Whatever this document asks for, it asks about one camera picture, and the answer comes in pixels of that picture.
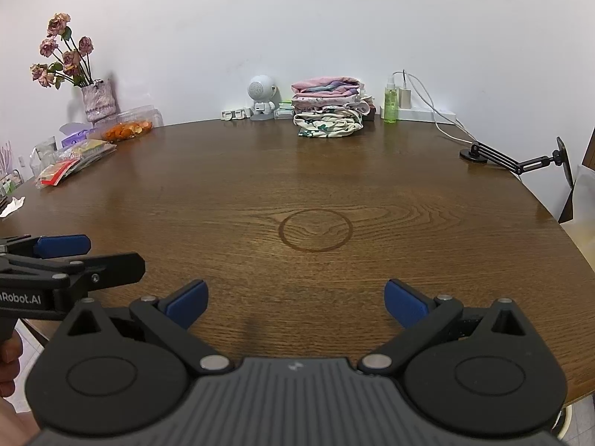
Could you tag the person left hand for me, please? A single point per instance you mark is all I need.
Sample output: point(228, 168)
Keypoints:
point(16, 429)

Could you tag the desk clutter cups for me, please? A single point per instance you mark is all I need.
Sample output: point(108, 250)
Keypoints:
point(12, 167)

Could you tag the pink artificial flower bouquet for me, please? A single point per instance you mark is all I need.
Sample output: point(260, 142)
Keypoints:
point(67, 60)

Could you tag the clear box orange snacks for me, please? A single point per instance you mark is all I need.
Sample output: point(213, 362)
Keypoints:
point(129, 124)

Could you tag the snack packets pile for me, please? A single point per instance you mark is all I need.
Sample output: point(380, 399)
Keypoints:
point(73, 159)

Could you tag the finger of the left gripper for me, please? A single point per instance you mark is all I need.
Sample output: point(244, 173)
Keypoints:
point(93, 271)
point(47, 247)

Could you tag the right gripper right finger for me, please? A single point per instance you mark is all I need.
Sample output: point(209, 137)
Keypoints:
point(483, 372)

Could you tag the purple knitted vase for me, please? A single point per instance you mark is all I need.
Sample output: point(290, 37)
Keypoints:
point(99, 101)

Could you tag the green tissue packs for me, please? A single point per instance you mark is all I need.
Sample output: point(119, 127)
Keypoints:
point(284, 110)

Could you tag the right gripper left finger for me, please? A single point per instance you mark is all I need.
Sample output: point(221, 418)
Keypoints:
point(114, 371)

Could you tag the pink blue purple garment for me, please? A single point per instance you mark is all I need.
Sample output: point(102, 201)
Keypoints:
point(328, 87)

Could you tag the white astronaut robot figure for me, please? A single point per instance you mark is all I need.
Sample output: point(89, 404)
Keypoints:
point(262, 90)

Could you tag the white wall power strip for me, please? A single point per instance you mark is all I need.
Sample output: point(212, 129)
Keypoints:
point(426, 115)

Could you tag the green spray bottle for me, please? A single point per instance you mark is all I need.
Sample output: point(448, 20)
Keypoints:
point(390, 102)

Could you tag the purple plastic box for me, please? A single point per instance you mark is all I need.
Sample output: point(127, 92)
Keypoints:
point(74, 133)

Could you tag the folded floral clothes stack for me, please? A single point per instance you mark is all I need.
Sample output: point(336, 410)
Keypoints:
point(330, 117)

